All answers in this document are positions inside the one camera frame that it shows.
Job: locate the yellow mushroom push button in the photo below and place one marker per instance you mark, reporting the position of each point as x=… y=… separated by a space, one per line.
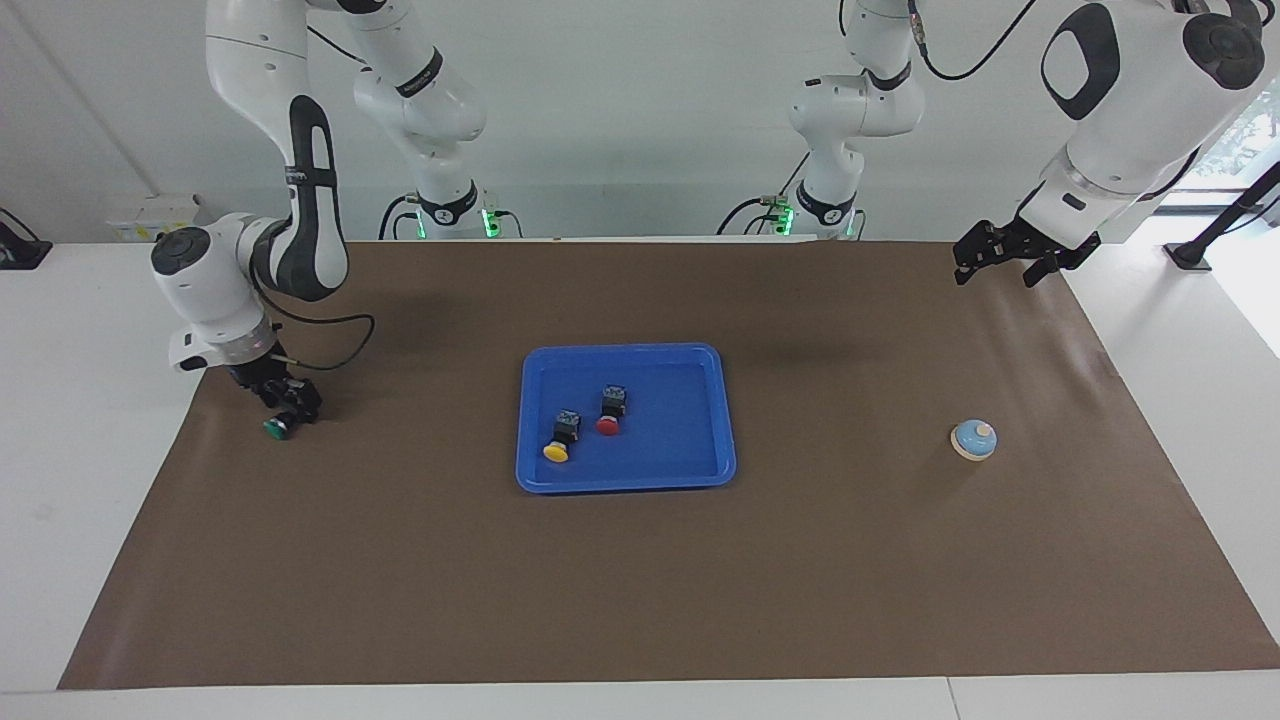
x=562 y=440

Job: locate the white wall socket box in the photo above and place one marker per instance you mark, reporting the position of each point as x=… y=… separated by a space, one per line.
x=150 y=222

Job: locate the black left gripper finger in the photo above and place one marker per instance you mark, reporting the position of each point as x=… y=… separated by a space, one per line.
x=1032 y=273
x=964 y=272

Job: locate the light blue service bell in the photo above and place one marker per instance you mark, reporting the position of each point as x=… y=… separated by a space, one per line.
x=973 y=440

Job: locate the black clamp mount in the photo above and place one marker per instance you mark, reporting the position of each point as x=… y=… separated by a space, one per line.
x=20 y=250

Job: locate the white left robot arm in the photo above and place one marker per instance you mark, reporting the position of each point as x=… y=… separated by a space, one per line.
x=1130 y=110

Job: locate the blue plastic tray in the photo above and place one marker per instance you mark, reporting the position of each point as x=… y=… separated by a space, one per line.
x=670 y=440

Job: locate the green push button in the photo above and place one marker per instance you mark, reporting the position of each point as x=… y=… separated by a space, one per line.
x=277 y=428

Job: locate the brown table mat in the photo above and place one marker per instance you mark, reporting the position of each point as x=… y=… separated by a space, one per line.
x=640 y=580

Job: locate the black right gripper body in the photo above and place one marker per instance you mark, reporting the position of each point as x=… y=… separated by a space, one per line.
x=262 y=375

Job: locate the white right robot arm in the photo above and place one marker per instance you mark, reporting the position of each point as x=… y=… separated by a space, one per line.
x=210 y=280

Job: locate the black camera stand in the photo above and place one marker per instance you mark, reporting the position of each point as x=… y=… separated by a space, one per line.
x=1215 y=225

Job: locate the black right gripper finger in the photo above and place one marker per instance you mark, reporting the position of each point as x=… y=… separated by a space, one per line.
x=276 y=400
x=308 y=405

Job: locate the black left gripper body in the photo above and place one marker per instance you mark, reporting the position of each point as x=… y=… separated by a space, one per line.
x=1020 y=245

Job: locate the red mushroom push button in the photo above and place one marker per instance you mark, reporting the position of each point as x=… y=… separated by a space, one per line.
x=610 y=412

